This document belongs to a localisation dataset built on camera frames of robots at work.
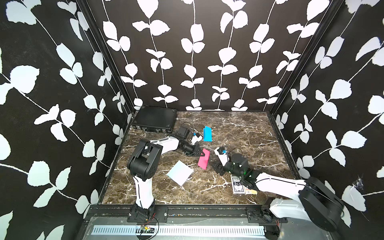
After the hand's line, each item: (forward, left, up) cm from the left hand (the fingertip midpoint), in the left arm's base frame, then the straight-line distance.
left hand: (205, 153), depth 89 cm
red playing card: (-26, -17, +12) cm, 33 cm away
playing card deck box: (-18, -17, -5) cm, 25 cm away
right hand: (-5, -3, +4) cm, 7 cm away
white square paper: (-9, +15, -8) cm, 19 cm away
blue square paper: (+19, -4, -7) cm, 21 cm away
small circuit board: (-36, +31, -8) cm, 48 cm away
